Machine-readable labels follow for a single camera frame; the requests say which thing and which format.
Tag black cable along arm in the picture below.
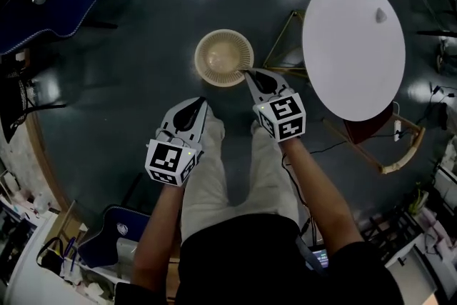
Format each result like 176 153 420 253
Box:
281 151 316 248

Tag black bag with handle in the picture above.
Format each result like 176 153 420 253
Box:
36 236 73 276

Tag black floor cable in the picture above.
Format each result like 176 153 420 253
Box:
308 140 348 155

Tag person's white trousers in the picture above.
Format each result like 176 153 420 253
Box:
179 106 301 246

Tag person's black shirt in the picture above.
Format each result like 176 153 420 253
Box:
114 213 405 305

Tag gold metal table frame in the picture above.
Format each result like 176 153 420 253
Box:
262 9 312 80

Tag clear plastic bottle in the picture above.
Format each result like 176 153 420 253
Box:
34 192 51 215

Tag white desk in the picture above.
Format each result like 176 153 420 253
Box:
0 212 119 305

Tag small green plant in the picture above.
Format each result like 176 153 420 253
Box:
408 181 429 217

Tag beige plastic basket trash can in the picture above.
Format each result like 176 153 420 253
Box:
194 29 256 89

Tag white round table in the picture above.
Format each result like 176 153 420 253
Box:
301 0 406 122

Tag person's right forearm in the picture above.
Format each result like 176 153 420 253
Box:
281 136 366 264

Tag wooden chair with red seat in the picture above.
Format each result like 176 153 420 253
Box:
322 101 427 176

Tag large blue padded chair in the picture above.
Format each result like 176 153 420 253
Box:
0 0 119 56

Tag person's left forearm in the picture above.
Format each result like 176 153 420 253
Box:
131 184 187 294

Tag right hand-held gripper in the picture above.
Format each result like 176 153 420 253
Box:
243 67 308 144

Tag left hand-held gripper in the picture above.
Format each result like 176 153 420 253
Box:
144 96 210 188

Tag small blue padded chair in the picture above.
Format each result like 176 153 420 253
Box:
77 206 151 269

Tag black metal rack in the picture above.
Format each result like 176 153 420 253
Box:
359 209 431 264

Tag black device with lit screen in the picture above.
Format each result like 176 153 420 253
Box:
306 245 330 271

